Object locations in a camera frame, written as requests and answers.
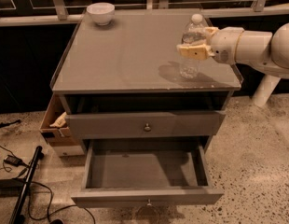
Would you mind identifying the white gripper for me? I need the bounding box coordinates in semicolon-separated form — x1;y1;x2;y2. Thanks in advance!
176;26;244;64

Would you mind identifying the black power adapter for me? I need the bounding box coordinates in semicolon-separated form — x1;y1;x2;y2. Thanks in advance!
4;155;23;167

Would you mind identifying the clear plastic water bottle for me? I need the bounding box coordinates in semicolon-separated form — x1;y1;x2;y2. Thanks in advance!
180;14;207;79

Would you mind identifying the black tool on floor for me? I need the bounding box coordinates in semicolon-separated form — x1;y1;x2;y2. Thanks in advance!
0;119;21;129

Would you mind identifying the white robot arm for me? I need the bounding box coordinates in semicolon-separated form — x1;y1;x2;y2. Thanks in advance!
177;23;289;79

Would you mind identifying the grey upper drawer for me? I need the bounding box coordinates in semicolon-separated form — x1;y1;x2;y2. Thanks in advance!
66;111;226;139

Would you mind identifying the white metal railing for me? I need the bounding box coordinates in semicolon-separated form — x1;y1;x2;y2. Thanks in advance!
0;0;289;28

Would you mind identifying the grey drawer cabinet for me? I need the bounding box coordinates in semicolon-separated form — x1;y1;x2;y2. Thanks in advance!
51;9;241;148

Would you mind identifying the black floor cable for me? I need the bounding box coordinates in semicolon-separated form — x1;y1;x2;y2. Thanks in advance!
0;140;96;224

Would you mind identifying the black pole on floor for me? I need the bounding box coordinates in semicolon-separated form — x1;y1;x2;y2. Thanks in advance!
8;146;43;224

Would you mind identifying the open grey middle drawer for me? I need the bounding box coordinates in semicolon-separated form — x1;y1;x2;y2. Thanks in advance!
72;139;224;208

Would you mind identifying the white diagonal post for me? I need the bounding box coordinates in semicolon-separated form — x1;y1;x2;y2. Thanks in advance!
252;75;281;107

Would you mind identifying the brown cardboard box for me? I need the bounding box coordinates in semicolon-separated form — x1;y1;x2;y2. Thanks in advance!
40;95;84;157

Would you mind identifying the white ceramic bowl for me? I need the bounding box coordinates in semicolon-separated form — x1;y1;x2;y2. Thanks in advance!
87;2;115;25

